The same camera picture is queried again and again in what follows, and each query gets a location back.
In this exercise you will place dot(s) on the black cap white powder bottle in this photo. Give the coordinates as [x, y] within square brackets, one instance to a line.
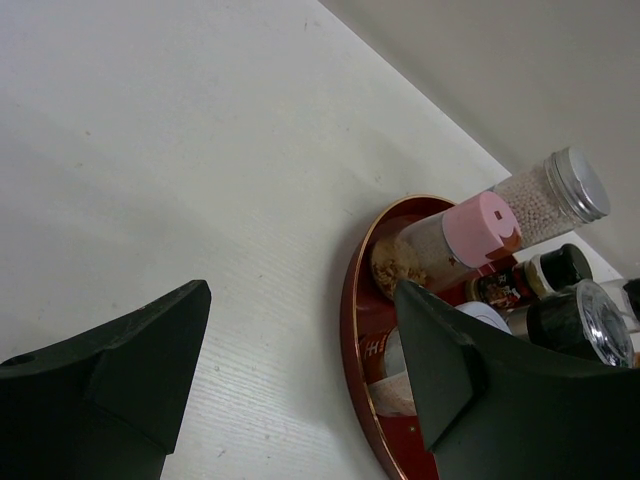
[625, 294]

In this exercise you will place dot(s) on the white lid red label jar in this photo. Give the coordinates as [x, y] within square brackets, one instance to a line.
[382, 355]

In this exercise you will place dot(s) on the pink lid spice shaker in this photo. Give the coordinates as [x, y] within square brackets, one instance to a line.
[441, 250]

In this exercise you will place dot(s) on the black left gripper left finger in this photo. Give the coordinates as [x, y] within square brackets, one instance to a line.
[107, 403]

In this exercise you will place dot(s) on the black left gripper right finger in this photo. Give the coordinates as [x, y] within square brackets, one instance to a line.
[492, 406]

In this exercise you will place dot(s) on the grey lid white powder jar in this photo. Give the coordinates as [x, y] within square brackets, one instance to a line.
[581, 321]

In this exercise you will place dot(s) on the blue label silver lid jar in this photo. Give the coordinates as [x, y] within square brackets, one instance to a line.
[556, 196]

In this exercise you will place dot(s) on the red round tray gold emblem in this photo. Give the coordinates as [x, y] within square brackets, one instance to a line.
[397, 441]

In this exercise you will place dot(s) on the small black cap pepper bottle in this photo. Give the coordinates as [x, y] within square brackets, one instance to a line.
[531, 280]

